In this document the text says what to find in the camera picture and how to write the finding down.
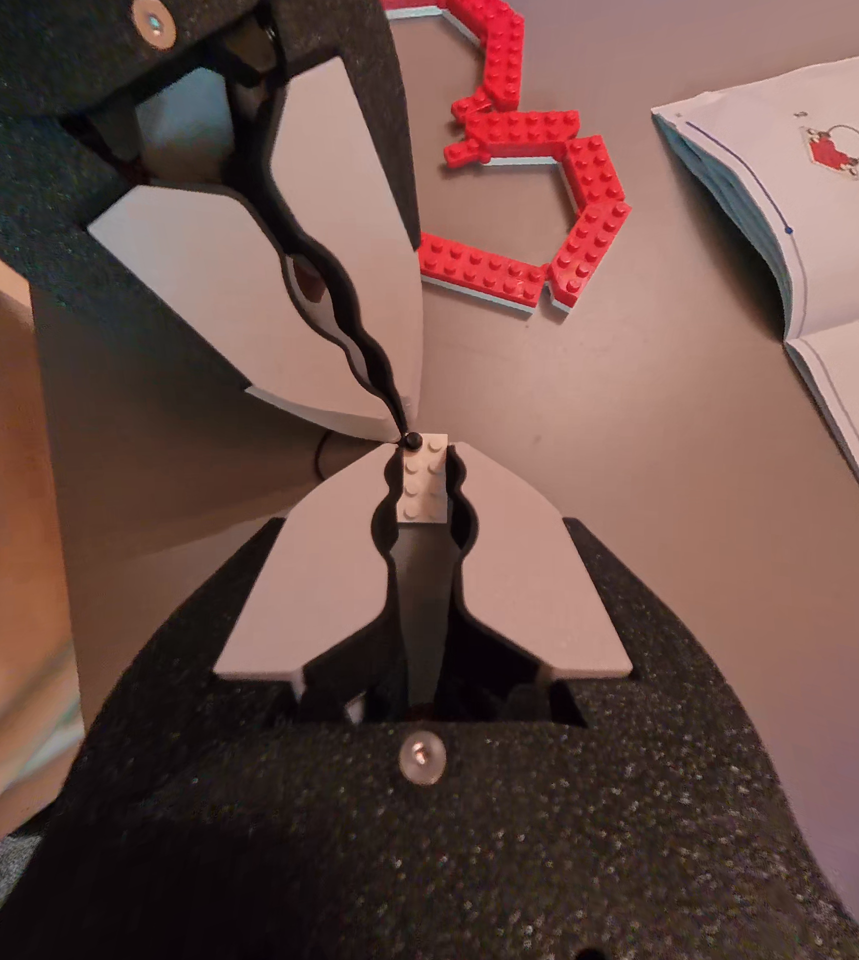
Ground white instruction booklet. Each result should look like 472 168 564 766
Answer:
652 43 859 573

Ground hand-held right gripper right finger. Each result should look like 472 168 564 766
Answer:
449 442 635 680

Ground grey desk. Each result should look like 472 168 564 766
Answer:
28 0 859 960

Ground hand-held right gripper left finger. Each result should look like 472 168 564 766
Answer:
213 444 401 684

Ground black string with end studs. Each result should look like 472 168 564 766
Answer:
314 429 423 483

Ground red brick heart frame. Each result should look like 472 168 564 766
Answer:
383 0 635 318

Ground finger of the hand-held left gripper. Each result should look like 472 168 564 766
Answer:
266 54 427 429
88 186 403 441

